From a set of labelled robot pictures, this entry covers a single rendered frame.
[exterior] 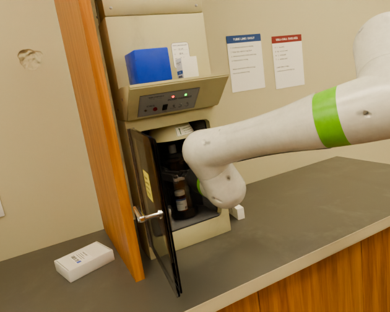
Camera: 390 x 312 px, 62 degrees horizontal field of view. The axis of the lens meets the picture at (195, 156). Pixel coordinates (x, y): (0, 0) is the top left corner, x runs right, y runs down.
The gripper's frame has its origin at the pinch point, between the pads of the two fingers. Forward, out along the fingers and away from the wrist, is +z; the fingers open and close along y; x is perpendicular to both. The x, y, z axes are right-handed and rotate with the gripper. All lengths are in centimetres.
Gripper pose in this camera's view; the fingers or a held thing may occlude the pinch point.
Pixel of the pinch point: (176, 168)
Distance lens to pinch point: 119.2
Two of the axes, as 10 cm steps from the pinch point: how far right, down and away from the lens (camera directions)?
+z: -4.4, -1.3, 8.9
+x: 1.4, 9.7, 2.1
